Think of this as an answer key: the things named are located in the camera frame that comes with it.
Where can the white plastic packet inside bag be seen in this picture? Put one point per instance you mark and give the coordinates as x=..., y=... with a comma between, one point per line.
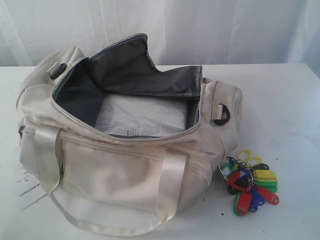
x=145, y=116

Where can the white paper product tag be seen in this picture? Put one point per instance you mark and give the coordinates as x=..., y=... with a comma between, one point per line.
x=28, y=189

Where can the colourful plastic key tags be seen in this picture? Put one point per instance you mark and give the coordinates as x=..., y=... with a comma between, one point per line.
x=250, y=180

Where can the cream fabric duffel bag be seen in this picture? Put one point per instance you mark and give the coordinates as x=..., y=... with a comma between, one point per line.
x=60, y=108

